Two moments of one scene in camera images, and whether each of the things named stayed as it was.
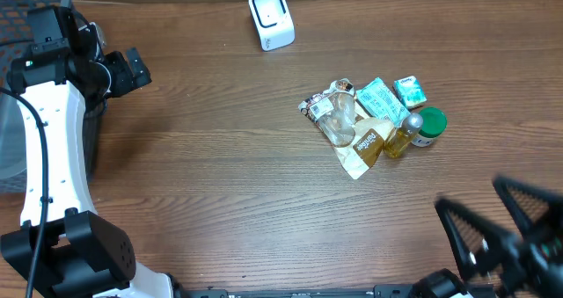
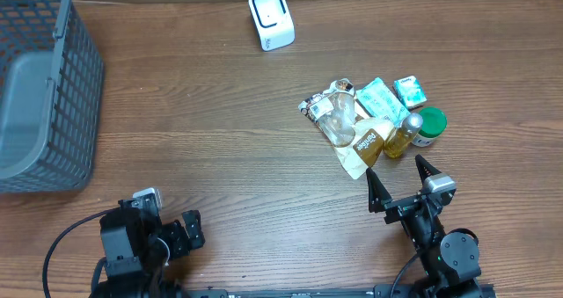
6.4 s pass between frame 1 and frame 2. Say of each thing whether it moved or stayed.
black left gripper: moved
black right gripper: moved
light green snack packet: stayed
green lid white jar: stayed
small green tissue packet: stayed
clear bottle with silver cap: stayed
